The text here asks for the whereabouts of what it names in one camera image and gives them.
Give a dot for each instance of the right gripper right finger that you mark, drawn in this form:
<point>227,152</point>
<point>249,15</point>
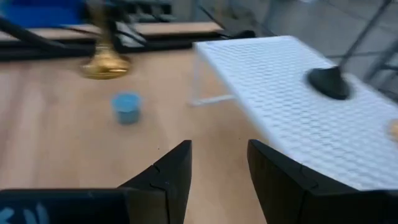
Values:
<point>280,186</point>

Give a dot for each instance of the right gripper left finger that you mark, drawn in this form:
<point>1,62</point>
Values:
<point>168,174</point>

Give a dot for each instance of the black candlestick holder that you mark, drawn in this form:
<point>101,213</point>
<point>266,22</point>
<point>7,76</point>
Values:
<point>329,82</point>

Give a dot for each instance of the tall gold candlestick holder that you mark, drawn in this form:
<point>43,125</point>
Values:
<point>105,65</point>

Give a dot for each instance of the white perforated metal shelf riser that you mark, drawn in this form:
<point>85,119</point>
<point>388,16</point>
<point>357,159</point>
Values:
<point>280,93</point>

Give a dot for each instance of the wooden table in background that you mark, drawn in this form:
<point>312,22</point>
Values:
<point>174,28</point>

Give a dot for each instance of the grey metal stand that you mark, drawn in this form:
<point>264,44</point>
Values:
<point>381,60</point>

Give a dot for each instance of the blue bin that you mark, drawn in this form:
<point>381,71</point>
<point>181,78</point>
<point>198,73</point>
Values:
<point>43,12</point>

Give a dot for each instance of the black aluminium table frame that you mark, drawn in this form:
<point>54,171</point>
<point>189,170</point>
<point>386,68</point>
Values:
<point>37,46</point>

